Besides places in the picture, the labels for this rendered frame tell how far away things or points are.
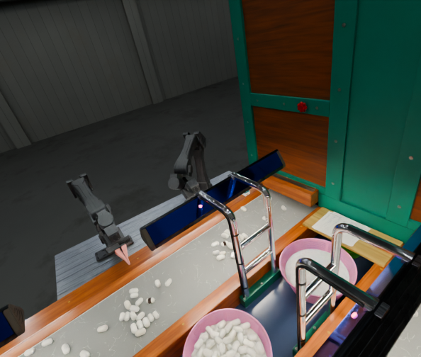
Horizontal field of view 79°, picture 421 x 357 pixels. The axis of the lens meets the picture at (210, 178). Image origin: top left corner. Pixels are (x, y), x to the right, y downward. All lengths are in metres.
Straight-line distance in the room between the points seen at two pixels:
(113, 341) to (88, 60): 6.74
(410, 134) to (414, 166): 0.11
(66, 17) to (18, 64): 1.48
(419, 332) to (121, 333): 0.93
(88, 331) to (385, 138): 1.24
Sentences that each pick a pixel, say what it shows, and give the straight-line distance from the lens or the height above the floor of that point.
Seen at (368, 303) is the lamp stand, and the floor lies 1.12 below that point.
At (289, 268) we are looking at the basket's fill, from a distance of 1.11.
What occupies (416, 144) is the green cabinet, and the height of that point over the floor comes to 1.17.
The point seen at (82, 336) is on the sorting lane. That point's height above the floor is 0.74.
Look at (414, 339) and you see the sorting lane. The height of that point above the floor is 0.74.
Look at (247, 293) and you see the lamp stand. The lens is 1.03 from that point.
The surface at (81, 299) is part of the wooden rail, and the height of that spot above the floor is 0.76.
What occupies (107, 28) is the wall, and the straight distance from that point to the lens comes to 7.45.
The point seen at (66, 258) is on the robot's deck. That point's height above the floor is 0.67.
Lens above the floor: 1.59
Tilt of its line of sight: 31 degrees down
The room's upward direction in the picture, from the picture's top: 12 degrees counter-clockwise
